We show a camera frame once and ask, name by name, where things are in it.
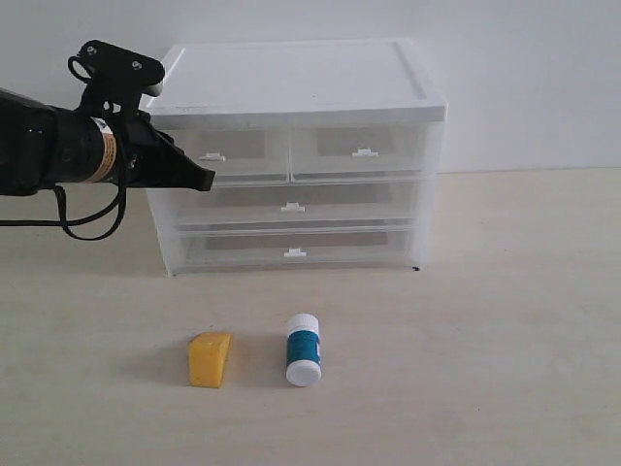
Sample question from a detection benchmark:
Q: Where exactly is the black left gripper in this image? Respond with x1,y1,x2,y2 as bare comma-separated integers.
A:
101,110,215,191

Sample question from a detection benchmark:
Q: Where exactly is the white plastic drawer cabinet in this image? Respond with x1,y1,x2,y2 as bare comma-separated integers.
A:
142,38,447,276

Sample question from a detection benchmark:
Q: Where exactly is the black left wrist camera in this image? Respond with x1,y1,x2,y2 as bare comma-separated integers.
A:
68,40,165,121

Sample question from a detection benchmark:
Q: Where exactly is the white bottle teal label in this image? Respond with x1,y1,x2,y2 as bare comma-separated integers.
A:
285,314,322,387

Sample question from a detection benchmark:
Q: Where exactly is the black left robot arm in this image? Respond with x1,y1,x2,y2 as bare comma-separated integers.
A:
1,90,215,196

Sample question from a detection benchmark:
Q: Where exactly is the yellow cheese wedge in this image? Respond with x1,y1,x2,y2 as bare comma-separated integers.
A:
187,332,232,388

